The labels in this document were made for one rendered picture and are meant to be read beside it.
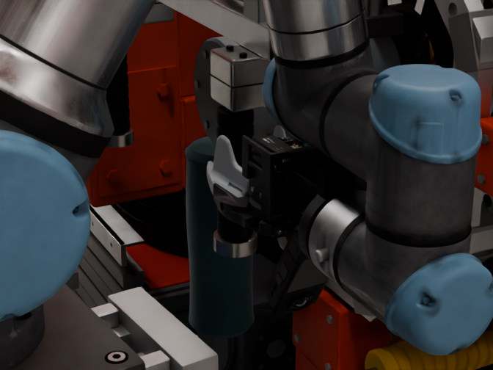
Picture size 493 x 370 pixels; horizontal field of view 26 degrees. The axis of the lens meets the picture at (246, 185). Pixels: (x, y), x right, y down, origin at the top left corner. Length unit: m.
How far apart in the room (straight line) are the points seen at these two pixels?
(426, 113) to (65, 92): 0.25
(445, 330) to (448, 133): 0.14
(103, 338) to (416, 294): 0.23
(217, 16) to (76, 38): 0.50
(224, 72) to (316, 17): 0.22
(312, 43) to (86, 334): 0.27
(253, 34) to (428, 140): 0.32
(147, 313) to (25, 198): 0.37
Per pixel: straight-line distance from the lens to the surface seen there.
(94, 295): 2.12
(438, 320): 0.74
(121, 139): 1.33
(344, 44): 0.80
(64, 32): 0.56
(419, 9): 1.28
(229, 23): 1.03
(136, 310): 0.91
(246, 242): 1.04
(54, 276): 0.58
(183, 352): 0.85
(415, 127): 0.71
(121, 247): 1.91
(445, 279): 0.73
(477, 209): 1.08
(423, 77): 0.73
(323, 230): 0.83
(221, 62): 0.99
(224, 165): 0.98
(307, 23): 0.79
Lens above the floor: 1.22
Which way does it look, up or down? 23 degrees down
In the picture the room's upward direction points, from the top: straight up
